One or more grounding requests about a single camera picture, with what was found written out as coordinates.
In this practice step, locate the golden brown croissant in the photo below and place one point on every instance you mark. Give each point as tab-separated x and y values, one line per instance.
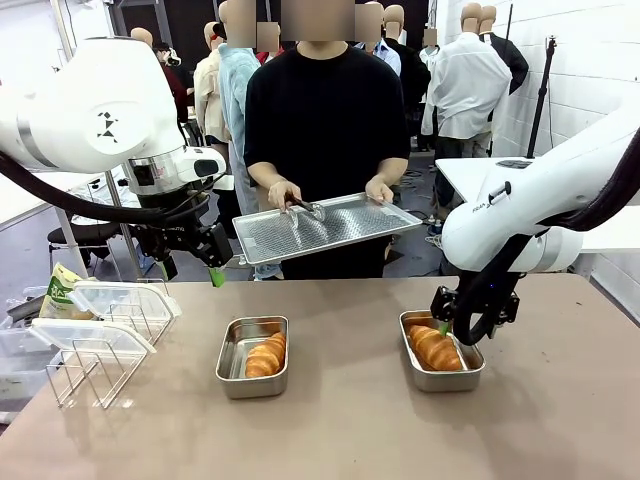
265	357
435	350

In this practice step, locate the black clothed mannequin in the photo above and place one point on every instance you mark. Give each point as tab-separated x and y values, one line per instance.
410	70

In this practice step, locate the person torso black t-shirt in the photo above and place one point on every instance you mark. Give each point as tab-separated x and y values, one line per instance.
325	125

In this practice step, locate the dark red shirt mannequin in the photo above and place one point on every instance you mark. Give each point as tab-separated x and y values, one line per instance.
142	36

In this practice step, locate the rectangular stainless steel container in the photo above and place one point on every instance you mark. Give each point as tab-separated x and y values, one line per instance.
445	381
252	387

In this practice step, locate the person wearing white headset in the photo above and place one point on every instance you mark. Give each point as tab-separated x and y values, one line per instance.
162	50

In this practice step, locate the person's left forearm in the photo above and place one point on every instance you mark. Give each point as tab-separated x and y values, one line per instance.
392	170

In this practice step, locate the person's right forearm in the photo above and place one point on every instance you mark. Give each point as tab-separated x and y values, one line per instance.
262	175

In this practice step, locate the black office chair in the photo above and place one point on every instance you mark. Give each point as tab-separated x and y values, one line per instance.
85	232

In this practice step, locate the light blue shirt mannequin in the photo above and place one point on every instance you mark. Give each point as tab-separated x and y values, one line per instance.
235	85

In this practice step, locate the metal serving tongs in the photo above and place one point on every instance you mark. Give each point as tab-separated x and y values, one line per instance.
312	207

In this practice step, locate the green yellow bread bag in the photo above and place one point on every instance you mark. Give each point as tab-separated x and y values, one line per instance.
60	295

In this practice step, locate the beige shirt mannequin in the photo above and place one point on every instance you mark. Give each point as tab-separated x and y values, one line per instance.
207	100

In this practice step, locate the person's left hand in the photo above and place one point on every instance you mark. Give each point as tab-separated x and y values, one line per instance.
380	189

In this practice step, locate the dark grey flat tray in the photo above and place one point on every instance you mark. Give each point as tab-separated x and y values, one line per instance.
22	310

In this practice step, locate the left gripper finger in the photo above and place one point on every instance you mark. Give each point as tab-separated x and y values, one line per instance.
167	267
212	245

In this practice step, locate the white shirt mannequin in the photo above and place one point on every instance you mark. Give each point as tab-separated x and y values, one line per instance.
465	90

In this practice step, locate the black tripod stand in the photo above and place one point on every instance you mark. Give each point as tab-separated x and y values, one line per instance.
540	110

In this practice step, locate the perforated metal baking tray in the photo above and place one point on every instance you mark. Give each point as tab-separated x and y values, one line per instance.
350	225

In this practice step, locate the person's right hand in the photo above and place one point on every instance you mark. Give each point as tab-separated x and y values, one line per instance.
284	195

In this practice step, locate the black jacket mannequin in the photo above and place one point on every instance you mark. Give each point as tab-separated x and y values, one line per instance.
515	65

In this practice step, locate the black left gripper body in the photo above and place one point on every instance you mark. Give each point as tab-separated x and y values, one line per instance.
160	235

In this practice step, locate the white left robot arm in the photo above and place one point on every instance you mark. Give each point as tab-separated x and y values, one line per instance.
100	100

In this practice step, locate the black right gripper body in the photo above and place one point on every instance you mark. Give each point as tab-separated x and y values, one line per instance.
500	287

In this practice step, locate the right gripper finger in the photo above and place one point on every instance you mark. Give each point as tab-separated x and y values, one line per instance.
506	310
445	305

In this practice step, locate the translucent white plastic lid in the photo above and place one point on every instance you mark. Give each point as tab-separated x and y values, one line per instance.
90	335
125	300

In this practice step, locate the red clothed mannequin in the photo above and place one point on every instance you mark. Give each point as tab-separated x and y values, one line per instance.
270	52

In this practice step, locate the clear plastic storage bin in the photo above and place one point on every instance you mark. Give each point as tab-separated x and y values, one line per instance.
20	370

